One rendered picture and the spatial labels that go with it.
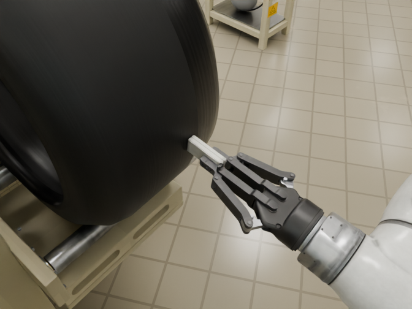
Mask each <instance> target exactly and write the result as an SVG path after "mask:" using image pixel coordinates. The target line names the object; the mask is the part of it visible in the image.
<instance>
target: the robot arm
mask: <svg viewBox="0 0 412 309"><path fill-rule="evenodd" d="M187 151H188V152H190V153H191V154H192V155H193V156H195V157H196V158H197V159H199V160H200V163H199V164H200V166H202V167H203V168H204V169H205V170H207V171H208V172H210V173H211V174H212V175H213V178H212V183H211V189H212V190H213V191H214V192H215V193H216V195H217V196H218V197H219V198H220V199H221V200H222V202H223V203H224V204H225V206H226V207H227V208H228V209H229V210H230V211H231V213H232V214H233V215H234V216H235V217H236V219H237V220H238V221H239V223H240V227H241V229H242V232H243V233H244V234H249V233H250V231H252V230H255V229H260V228H261V229H262V230H263V231H266V232H270V233H272V234H273V235H274V236H275V237H276V238H277V239H278V240H279V241H280V242H281V243H283V244H284V245H286V246H287V247H288V248H289V249H290V250H292V251H296V250H299V251H300V252H301V253H300V254H299V255H298V257H297V260H298V262H299V263H301V264H302V265H303V266H304V267H306V268H307V269H308V270H309V271H311V272H312V273H314V274H315V275H316V276H317V277H318V278H320V280H321V281H322V282H323V283H326V284H327V285H328V286H330V287H331V288H332V289H333V290H334V291H335V292H336V293H337V295H338V296H339V298H340V299H341V300H342V302H343V303H344V304H345V305H346V306H347V307H348V308H349V309H412V174H411V175H410V176H409V177H408V178H407V179H406V180H405V181H404V182H403V184H402V185H401V186H400V187H399V189H398V190H397V192H396V193H395V194H394V196H393V197H392V199H391V200H390V202H389V203H388V205H387V207H386V209H385V210H384V213H383V215H382V218H381V220H380V222H379V224H378V225H377V227H376V228H375V230H374V231H373V232H372V233H371V234H370V235H367V234H365V233H363V232H362V230H360V229H358V228H356V227H355V226H353V225H352V224H351V223H349V222H348V221H347V220H345V219H344V218H342V217H341V216H339V215H338V214H336V213H335V212H331V213H330V214H329V215H328V217H325V216H324V215H323V214H324V212H323V209H321V208H320V207H318V206H317V205H316V204H314V203H313V202H312V201H310V200H308V199H307V198H302V197H300V196H299V194H298V192H297V191H296V190H295V189H294V179H295V177H296V175H295V174H294V173H292V172H286V171H282V170H279V169H277V168H274V167H272V166H270V165H268V164H266V163H264V162H262V161H259V160H257V159H255V158H253V157H251V156H248V155H247V154H244V153H242V152H239V153H237V155H235V156H228V155H227V154H225V153H224V152H222V151H221V150H220V149H219V148H217V147H213V148H211V147H210V146H208V145H207V144H206V143H204V142H203V141H201V139H199V138H198V137H196V136H195V135H193V136H192V137H190V138H189V139H188V147H187ZM224 167H225V168H224ZM274 184H276V185H280V186H275V185H274ZM235 194H236V195H237V196H238V197H239V198H241V199H242V200H244V201H245V202H246V203H247V205H248V206H249V207H250V208H251V209H253V210H254V212H255V214H256V218H257V219H256V218H255V217H254V215H253V214H250V213H249V211H248V209H247V208H246V207H245V206H244V205H243V204H242V202H241V201H240V200H239V199H238V197H237V196H236V195H235Z"/></svg>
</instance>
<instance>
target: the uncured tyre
mask: <svg viewBox="0 0 412 309"><path fill-rule="evenodd" d="M218 110H219V81H218V71H217V65H216V56H215V49H214V46H213V41H212V36H211V33H210V29H209V27H208V23H207V20H206V17H205V14H204V11H203V10H202V7H201V4H200V2H199V0H0V162H1V163H2V164H3V165H4V166H5V167H6V168H7V169H8V170H9V171H10V172H11V173H12V174H13V175H14V176H15V177H16V178H17V179H18V180H19V181H20V182H21V183H22V184H23V185H24V186H25V187H26V188H27V189H28V190H29V191H30V192H31V193H32V194H33V195H34V196H35V197H37V198H38V199H39V200H40V201H41V202H42V203H43V204H44V205H46V206H47V207H48V208H49V209H50V210H52V211H53V212H55V213H56V214H57V215H59V216H60V217H62V218H64V219H66V220H67V221H70V222H72V223H74V224H84V225H101V226H109V225H113V224H115V223H117V222H119V221H121V220H124V219H126V218H128V217H130V216H132V215H133V214H134V213H135V212H136V211H137V210H138V209H140V208H141V207H142V206H143V205H145V204H146V203H147V202H148V201H149V200H150V199H151V198H152V197H154V196H155V195H156V194H157V193H158V192H160V190H162V189H163V188H164V187H165V186H166V185H168V184H169V183H170V182H171V181H172V180H173V179H174V178H175V177H177V176H178V175H179V174H180V173H182V172H183V171H184V170H185V169H186V168H187V167H188V166H189V165H190V164H192V163H193V162H194V161H195V160H196V159H197V158H196V157H195V156H193V155H192V154H191V153H190V152H188V151H187V147H188V139H189V138H190V137H192V136H193V135H195V136H196V137H198V138H199V139H201V141H203V142H204V143H206V144H207V143H208V141H209V140H210V138H211V136H212V134H213V131H214V129H215V126H216V121H217V118H218Z"/></svg>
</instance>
